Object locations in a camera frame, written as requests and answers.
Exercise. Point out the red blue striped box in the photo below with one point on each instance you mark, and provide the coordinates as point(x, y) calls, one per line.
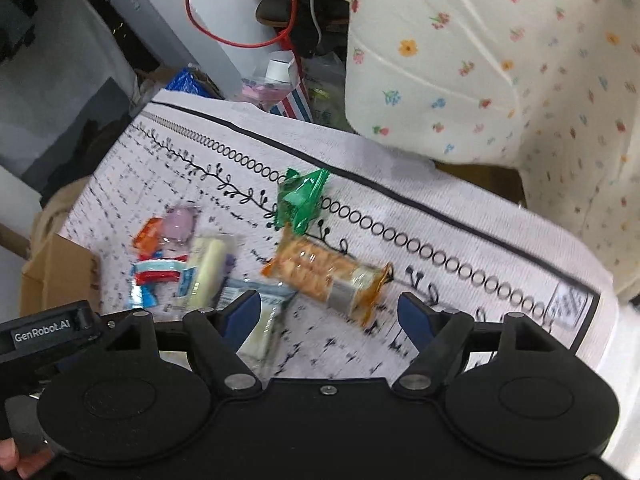
point(295, 105)

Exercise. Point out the white black-printed cloth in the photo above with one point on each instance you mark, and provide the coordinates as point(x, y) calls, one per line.
point(450, 220)

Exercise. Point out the brown cardboard box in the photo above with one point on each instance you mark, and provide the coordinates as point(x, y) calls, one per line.
point(55, 275)

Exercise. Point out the blue plastic bag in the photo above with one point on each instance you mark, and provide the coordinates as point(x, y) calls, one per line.
point(185, 82)

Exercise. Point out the cream floral cloth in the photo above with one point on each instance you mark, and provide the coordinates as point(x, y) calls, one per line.
point(500, 60)

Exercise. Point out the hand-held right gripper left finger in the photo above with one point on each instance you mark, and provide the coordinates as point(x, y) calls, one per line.
point(244, 312)

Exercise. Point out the white cheese stick packet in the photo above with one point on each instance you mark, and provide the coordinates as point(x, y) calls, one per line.
point(205, 270)
point(259, 345)

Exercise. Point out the mustard brown board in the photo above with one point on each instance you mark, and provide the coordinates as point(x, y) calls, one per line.
point(480, 180)

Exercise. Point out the dark wooden-edged stool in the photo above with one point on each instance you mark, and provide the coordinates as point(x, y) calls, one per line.
point(272, 10)

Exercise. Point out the orange cracker packet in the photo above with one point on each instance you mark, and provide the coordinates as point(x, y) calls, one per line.
point(315, 270)

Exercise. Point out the green snack packet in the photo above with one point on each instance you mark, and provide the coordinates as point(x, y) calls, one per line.
point(300, 200)

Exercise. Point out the flattened cardboard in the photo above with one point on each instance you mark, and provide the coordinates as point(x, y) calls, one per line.
point(155, 76)

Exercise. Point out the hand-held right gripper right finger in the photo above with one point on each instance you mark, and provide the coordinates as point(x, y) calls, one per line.
point(414, 317)

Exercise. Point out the long white device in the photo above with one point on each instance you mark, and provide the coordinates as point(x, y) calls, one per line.
point(160, 25)

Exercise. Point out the beige cloth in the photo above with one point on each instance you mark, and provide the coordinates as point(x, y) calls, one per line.
point(50, 210)

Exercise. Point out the red white blue snack packet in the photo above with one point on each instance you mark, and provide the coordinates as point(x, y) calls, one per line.
point(155, 275)

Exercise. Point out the small orange snack packet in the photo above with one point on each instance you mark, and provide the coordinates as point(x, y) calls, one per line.
point(147, 237)

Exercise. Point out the person's left hand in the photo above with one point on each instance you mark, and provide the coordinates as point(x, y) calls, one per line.
point(10, 460)

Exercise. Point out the white cup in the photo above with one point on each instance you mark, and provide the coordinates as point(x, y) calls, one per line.
point(280, 70)

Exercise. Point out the pink jelly packet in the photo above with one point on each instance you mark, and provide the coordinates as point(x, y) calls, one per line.
point(180, 222)

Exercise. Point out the clear plastic bag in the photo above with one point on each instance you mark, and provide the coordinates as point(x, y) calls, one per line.
point(325, 100)

